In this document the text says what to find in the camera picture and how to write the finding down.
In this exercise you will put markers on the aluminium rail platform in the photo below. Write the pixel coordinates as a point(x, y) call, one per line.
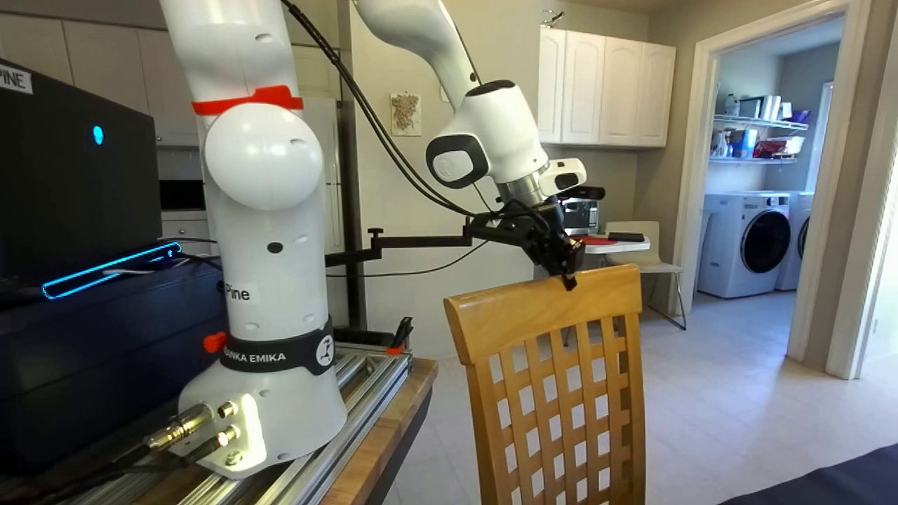
point(361, 393)

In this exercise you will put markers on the white wall cabinets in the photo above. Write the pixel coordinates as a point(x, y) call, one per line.
point(606, 94)

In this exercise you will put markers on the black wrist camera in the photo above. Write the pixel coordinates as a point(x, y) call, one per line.
point(491, 226)

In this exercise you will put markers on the shiny metal appliance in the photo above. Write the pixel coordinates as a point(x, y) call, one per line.
point(581, 216)

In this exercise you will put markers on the brown wall picture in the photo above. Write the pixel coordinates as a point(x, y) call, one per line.
point(404, 114)

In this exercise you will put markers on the black vertical stand pole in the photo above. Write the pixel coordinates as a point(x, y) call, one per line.
point(351, 233)

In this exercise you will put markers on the white door frame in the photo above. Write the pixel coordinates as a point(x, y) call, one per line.
point(696, 140)

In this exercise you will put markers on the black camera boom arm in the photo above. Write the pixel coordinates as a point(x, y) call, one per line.
point(423, 239)

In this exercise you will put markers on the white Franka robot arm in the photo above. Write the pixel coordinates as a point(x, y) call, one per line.
point(263, 233)

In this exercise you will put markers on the black clamp with orange tips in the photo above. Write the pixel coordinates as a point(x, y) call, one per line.
point(373, 337)

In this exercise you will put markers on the white washing machine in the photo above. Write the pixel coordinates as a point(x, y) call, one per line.
point(733, 243)

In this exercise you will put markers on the dark blue controller box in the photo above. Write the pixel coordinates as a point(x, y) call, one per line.
point(93, 355)

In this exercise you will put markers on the dark blue flat object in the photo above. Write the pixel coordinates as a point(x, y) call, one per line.
point(831, 480)

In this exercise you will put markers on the black computer tower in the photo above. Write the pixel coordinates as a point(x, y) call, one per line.
point(66, 185)

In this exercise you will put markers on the black stereo camera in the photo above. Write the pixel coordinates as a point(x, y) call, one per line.
point(591, 192)

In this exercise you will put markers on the white dryer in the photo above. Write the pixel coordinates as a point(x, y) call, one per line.
point(804, 233)

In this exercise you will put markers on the red flat object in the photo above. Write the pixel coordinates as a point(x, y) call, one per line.
point(602, 243)

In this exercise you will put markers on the wooden lattice-back chair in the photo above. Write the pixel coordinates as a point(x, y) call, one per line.
point(542, 312)

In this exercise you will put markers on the wall shelf with supplies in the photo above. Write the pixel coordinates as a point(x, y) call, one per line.
point(758, 140)

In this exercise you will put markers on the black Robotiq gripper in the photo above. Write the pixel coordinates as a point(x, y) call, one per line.
point(535, 226)

